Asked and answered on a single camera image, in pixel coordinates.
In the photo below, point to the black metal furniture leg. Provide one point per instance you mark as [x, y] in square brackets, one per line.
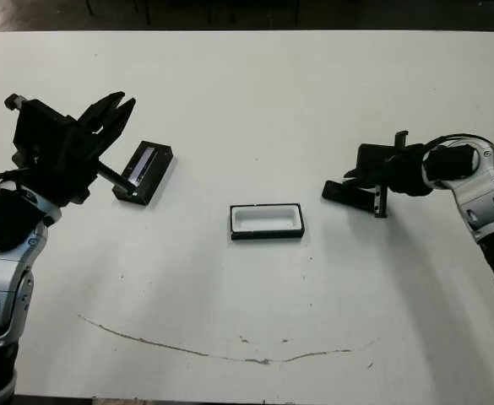
[89, 5]

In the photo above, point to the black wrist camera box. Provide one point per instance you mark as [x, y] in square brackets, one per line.
[39, 126]
[373, 158]

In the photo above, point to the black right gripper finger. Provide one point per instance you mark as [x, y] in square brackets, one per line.
[358, 174]
[365, 185]

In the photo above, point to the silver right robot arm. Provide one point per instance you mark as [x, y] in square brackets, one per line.
[483, 190]

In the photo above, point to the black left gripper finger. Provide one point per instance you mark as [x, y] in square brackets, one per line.
[105, 109]
[115, 126]

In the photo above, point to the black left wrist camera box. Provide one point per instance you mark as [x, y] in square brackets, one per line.
[39, 126]

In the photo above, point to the black box base white insert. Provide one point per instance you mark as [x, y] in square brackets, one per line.
[267, 236]

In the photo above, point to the black bar-shaped camera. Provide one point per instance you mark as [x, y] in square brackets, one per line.
[339, 194]

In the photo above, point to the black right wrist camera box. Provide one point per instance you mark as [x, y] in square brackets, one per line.
[373, 158]

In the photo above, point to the black box lid glossy strip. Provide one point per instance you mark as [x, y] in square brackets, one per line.
[153, 173]

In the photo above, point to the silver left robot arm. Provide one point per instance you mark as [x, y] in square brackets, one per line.
[1, 278]

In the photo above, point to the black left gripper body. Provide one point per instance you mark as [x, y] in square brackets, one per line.
[65, 177]

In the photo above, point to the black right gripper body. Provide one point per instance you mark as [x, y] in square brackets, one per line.
[407, 177]

